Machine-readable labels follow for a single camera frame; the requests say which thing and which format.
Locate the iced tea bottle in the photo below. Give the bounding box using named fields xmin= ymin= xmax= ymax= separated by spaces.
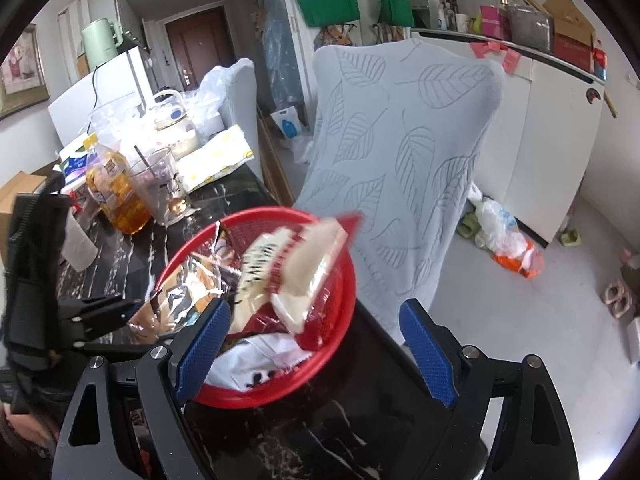
xmin=84 ymin=132 xmax=151 ymax=235

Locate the white black snack packet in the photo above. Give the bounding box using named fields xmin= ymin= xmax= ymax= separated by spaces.
xmin=204 ymin=333 xmax=314 ymax=392

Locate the red white snack bag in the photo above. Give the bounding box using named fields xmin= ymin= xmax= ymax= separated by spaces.
xmin=229 ymin=211 xmax=362 ymax=351

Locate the green tote bag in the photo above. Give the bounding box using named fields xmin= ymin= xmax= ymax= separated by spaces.
xmin=296 ymin=0 xmax=360 ymax=28

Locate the white paper towel roll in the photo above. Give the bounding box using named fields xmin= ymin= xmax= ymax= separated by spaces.
xmin=62 ymin=212 xmax=98 ymax=272

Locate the clear glass cup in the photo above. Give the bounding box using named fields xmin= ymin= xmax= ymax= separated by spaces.
xmin=131 ymin=148 xmax=195 ymax=226

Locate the framed picture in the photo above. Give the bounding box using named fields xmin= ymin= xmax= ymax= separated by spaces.
xmin=1 ymin=24 xmax=50 ymax=118

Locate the green electric kettle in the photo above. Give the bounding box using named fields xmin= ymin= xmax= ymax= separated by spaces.
xmin=81 ymin=18 xmax=124 ymax=70

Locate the white cabinet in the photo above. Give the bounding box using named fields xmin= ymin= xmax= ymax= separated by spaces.
xmin=411 ymin=29 xmax=606 ymax=246

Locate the red plastic basket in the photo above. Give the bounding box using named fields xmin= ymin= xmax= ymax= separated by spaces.
xmin=150 ymin=206 xmax=361 ymax=408

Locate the pink seaweed roll packet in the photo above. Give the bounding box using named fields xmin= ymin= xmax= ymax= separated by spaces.
xmin=125 ymin=254 xmax=229 ymax=344

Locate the person left hand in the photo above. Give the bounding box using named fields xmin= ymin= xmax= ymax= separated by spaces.
xmin=2 ymin=403 xmax=55 ymax=448

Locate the brown cardboard box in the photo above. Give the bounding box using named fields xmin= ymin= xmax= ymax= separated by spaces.
xmin=0 ymin=159 xmax=61 ymax=241

